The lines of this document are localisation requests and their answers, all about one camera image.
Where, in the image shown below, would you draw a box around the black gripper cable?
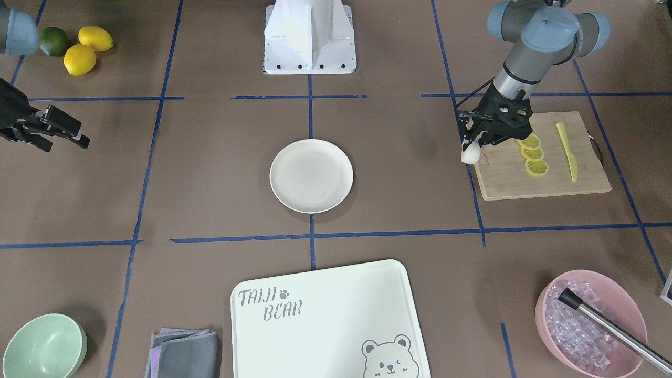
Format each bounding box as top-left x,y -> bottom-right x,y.
455,78 -> 497,113

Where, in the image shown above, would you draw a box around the white steamed bun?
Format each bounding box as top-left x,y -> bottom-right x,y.
461,138 -> 482,165

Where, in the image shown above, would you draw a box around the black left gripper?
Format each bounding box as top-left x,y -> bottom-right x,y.
457,83 -> 533,148

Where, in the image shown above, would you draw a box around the yellow lemon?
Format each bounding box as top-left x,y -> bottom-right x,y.
78,25 -> 114,52
63,45 -> 98,77

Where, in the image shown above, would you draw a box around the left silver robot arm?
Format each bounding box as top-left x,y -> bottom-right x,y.
262,1 -> 611,151

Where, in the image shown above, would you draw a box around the yellow plastic knife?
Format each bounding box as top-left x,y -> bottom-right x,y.
556,122 -> 579,182

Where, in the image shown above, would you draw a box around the white bear tray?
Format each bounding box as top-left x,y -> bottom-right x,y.
230,260 -> 432,377

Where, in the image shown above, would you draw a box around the wooden cutting board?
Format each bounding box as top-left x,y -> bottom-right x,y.
475,111 -> 612,201

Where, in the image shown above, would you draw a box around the green lime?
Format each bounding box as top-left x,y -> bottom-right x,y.
39,27 -> 72,57

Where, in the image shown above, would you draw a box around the round white plate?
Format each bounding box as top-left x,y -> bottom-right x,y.
269,139 -> 354,214

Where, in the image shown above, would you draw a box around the green bowl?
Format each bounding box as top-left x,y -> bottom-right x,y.
2,313 -> 87,377

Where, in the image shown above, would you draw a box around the lemon slice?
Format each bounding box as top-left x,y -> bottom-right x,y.
518,133 -> 541,151
524,160 -> 549,177
520,146 -> 545,161

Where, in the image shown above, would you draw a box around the pink bowl with ice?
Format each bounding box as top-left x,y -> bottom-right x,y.
535,270 -> 648,377

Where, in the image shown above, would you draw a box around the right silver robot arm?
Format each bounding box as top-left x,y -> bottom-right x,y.
1,2 -> 90,152

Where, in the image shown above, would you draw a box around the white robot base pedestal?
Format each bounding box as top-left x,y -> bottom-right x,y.
262,1 -> 358,75

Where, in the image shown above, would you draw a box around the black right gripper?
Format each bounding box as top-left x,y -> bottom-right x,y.
1,79 -> 90,152

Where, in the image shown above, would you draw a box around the metal black-tipped muddler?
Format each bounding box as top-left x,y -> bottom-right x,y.
558,289 -> 671,376

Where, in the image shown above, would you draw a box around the folded grey purple cloths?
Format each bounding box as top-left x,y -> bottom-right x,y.
144,328 -> 219,377

